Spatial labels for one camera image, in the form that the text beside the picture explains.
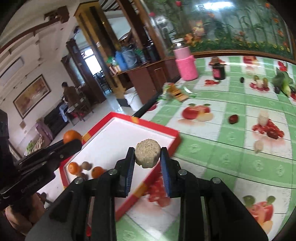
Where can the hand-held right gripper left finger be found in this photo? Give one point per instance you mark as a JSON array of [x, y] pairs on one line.
[[130, 171]]

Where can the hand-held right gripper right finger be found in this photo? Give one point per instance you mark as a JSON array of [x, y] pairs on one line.
[[166, 171]]

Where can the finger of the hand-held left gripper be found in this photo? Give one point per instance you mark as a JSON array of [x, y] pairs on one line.
[[69, 148]]

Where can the orange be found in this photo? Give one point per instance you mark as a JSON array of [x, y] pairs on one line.
[[73, 167], [97, 172], [72, 135]]

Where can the round beige cake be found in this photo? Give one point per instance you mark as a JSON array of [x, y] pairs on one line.
[[146, 150]]

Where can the red box with white inside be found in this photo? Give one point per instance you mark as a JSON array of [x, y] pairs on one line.
[[111, 139]]

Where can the person's left hand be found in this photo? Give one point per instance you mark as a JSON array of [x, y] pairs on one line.
[[20, 215]]

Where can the wooden chair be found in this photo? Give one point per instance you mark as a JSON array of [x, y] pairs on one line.
[[82, 106]]

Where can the white plastic bucket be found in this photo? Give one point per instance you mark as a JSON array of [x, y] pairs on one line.
[[133, 99]]

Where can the clear pack of orange crackers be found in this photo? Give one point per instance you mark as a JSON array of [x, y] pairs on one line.
[[177, 92]]

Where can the red date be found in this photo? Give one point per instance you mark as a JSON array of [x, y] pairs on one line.
[[272, 134], [233, 118]]

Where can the dark wooden sideboard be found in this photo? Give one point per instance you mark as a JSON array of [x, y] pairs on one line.
[[143, 78]]

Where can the small beige cake piece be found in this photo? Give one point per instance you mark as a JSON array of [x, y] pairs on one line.
[[258, 146]]

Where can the bottle with pink knitted sleeve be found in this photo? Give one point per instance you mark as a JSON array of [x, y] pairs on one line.
[[185, 64]]

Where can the grey blue water jug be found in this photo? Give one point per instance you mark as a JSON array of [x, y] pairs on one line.
[[130, 58]]

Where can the tall white cake piece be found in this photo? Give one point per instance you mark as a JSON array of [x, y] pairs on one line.
[[263, 117]]

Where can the black jar with red label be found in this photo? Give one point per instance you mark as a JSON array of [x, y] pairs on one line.
[[218, 70]]

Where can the small dark fruit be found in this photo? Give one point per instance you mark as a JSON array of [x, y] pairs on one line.
[[242, 80]]

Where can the black pot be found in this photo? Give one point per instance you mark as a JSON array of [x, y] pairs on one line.
[[152, 52]]

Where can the bok choy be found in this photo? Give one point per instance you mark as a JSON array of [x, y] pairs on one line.
[[285, 83]]

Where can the flower painted glass screen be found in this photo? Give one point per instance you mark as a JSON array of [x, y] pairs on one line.
[[231, 23]]

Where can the framed wall picture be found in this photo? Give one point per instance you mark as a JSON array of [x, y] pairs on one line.
[[31, 96]]

